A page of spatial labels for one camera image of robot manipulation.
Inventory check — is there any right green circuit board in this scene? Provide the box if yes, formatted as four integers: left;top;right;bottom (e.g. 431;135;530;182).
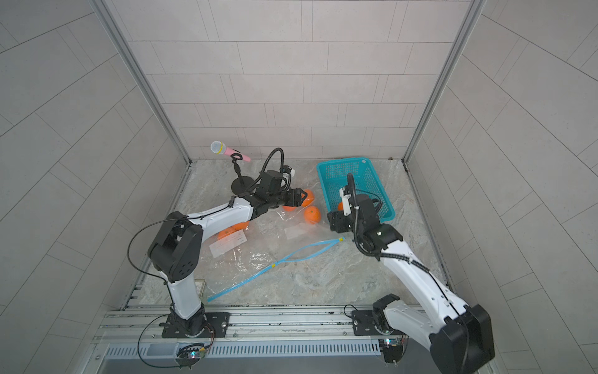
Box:
378;338;407;366

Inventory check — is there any aluminium mounting rail frame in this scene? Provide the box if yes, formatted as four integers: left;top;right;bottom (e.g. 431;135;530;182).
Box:
90;305;482;374

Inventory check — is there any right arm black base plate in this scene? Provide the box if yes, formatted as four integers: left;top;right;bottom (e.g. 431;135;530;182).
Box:
350;310;401;337

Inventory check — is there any pink toy microphone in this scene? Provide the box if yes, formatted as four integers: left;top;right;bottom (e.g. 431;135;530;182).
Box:
210;141;251;162

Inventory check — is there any teal plastic perforated basket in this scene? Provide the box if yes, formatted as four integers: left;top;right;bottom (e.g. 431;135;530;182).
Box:
316;157;396;222

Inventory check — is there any small printed card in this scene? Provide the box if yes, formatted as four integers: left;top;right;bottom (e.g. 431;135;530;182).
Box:
195;279;206;299

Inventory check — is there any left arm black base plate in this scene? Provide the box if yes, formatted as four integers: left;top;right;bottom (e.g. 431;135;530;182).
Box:
160;313;230;339

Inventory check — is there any black microphone stand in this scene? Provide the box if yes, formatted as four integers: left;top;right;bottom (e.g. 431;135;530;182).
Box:
230;151;254;195

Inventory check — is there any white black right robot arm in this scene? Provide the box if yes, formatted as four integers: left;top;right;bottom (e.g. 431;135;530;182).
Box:
328;194;495;373

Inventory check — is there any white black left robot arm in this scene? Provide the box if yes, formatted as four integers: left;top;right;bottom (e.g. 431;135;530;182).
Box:
148;165;308;338

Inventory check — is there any clear zip-top bag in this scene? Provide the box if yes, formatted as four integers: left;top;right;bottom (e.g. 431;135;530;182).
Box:
195;223;276;302
252;197;345;279

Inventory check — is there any green circuit board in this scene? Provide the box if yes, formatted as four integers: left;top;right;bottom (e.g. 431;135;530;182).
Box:
378;338;407;366
175;344;208;369

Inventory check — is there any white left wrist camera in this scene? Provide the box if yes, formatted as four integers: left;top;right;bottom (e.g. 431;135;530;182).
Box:
281;165;295;178

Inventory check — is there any left green circuit board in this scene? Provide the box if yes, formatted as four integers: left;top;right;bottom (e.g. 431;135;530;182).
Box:
175;344;208;369

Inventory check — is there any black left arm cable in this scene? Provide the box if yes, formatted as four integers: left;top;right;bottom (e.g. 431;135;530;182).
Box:
127;205;235;370

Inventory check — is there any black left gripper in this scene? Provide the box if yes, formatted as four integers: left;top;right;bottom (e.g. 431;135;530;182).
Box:
266;188;310;209

